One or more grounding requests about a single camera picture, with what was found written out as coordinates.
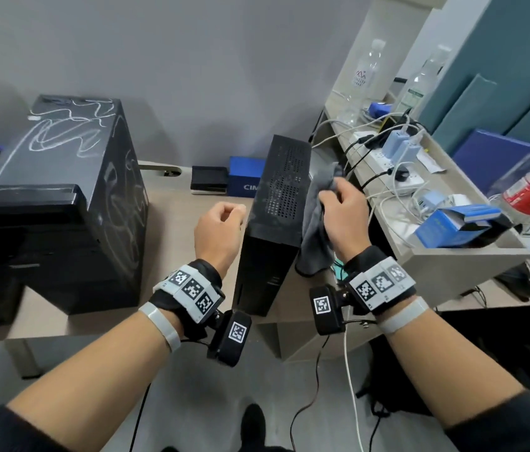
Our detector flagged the small black box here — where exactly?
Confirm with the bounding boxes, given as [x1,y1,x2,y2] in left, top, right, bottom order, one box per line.
[190,165,229,196]

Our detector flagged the dark blue folder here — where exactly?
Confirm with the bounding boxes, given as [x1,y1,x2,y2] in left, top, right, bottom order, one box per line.
[452,129,530,196]

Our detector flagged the dark floor cable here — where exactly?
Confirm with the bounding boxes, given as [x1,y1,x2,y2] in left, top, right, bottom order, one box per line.
[289,335,331,452]

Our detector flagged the black Lenovo tower case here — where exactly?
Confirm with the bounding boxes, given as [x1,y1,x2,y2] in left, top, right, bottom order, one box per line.
[0,94,149,316]

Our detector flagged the white wrist strap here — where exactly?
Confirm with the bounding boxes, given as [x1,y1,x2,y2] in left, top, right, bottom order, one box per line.
[377,296,431,336]
[138,301,182,353]

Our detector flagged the person's left forearm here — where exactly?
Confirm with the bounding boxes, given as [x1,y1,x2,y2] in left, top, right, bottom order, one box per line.
[0,301,186,452]

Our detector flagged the person's right hand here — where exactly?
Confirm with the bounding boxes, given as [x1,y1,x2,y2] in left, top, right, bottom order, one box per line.
[317,176,372,264]

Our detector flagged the slim black vented computer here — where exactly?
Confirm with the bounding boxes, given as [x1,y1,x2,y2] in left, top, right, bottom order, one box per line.
[232,134,313,318]

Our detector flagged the person's left hand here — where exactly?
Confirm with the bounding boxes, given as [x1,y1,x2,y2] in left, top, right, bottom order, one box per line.
[193,202,247,278]

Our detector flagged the person's right forearm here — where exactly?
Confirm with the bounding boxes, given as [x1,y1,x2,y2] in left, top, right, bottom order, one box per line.
[377,296,530,452]

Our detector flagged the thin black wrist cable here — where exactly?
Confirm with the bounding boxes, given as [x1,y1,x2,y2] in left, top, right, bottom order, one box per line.
[128,383,153,452]

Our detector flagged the grey cleaning cloth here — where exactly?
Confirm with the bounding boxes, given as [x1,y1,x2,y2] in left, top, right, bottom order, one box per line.
[294,163,346,278]

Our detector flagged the white charging cable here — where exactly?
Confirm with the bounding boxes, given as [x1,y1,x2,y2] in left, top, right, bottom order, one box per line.
[311,112,397,149]

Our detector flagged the white floor cable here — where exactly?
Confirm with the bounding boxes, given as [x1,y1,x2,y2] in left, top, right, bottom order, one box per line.
[342,324,365,452]

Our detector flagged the clear bottle green label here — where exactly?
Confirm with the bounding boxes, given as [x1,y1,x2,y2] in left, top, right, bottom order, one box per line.
[394,44,452,118]

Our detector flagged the left wrist marker band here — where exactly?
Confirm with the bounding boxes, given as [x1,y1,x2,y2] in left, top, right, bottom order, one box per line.
[153,259,226,325]

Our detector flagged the white right wrist strap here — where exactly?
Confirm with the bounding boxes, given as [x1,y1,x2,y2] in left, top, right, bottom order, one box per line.
[377,296,431,336]

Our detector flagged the wrist marker band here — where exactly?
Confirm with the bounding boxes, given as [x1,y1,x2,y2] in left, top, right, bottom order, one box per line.
[342,247,417,316]
[153,259,226,325]

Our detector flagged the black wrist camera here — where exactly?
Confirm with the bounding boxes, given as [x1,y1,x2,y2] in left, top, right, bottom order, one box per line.
[206,309,252,368]
[310,282,348,336]

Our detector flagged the open blue carton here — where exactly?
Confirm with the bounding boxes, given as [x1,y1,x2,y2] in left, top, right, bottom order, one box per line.
[414,204,513,249]

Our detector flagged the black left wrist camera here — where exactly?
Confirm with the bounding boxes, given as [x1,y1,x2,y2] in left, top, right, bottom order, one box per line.
[206,309,252,368]

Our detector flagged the clear bottle red label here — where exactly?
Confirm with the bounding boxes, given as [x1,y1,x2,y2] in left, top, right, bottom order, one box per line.
[347,38,388,127]

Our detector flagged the white power strip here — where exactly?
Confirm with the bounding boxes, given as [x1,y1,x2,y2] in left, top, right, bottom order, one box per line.
[345,130,428,196]

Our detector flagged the blue rectangular box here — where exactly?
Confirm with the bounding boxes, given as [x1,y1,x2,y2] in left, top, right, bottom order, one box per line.
[227,156,267,198]

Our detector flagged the black power cable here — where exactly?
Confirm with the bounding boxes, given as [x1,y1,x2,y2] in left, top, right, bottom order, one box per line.
[345,136,379,180]

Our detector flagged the white left wrist strap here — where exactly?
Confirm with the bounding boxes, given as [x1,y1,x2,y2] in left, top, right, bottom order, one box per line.
[138,301,182,353]

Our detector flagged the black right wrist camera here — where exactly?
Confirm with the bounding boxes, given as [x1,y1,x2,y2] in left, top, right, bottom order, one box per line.
[310,282,348,336]

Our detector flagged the teal partition panel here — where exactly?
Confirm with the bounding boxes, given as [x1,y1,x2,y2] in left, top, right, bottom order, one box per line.
[417,0,530,158]

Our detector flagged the right wrist marker band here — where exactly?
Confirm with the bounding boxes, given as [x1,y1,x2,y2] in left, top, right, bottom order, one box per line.
[342,247,417,316]

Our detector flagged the white paper slip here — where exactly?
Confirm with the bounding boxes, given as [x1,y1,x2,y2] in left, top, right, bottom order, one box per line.
[415,150,447,174]

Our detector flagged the person's right shoe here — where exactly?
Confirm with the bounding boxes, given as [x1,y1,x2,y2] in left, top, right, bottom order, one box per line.
[240,403,267,452]

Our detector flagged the light blue charger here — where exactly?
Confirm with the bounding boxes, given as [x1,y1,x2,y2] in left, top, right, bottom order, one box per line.
[413,190,447,217]
[399,141,424,168]
[381,130,409,161]

